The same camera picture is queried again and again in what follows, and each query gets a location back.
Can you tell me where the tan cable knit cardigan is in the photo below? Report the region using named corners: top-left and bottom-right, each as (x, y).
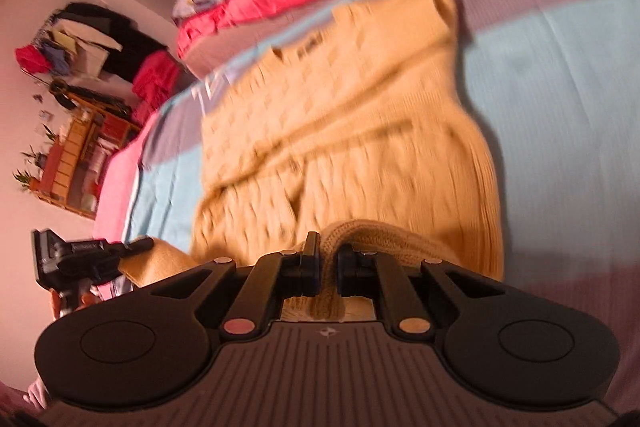
top-left (119, 0), bottom-right (504, 320)

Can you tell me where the pile of dark clothes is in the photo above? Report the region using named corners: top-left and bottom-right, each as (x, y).
top-left (32, 2), bottom-right (167, 82)

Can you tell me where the wooden bookshelf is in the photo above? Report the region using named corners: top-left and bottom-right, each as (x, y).
top-left (27, 98), bottom-right (141, 220)

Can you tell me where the stack of red bedding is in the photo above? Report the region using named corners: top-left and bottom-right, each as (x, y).
top-left (132, 50), bottom-right (182, 124)

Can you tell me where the blue grey patterned bed sheet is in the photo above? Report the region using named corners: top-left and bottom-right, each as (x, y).
top-left (120, 0), bottom-right (639, 411)

